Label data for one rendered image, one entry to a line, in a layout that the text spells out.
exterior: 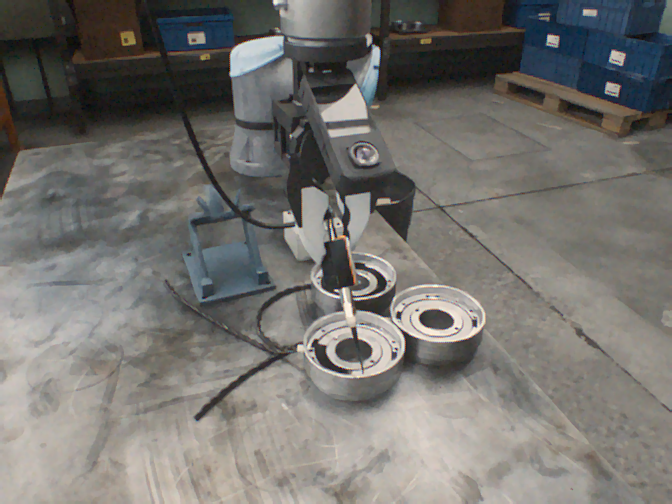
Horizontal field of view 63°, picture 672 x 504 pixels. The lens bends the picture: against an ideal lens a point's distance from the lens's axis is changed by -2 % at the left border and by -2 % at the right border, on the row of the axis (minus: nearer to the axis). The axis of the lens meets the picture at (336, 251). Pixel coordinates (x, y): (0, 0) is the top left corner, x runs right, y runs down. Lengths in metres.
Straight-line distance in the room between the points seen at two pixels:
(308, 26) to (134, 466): 0.40
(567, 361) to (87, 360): 1.56
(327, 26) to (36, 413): 0.46
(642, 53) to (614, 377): 2.64
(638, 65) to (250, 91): 3.41
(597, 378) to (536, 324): 0.29
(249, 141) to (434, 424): 0.67
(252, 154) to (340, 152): 0.64
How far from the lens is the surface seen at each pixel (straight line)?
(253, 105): 1.03
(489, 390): 0.61
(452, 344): 0.60
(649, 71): 4.14
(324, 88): 0.47
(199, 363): 0.64
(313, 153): 0.49
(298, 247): 0.78
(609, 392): 1.89
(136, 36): 4.01
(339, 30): 0.46
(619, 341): 2.11
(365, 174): 0.42
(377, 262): 0.72
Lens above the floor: 1.22
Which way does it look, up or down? 31 degrees down
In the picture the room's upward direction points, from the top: straight up
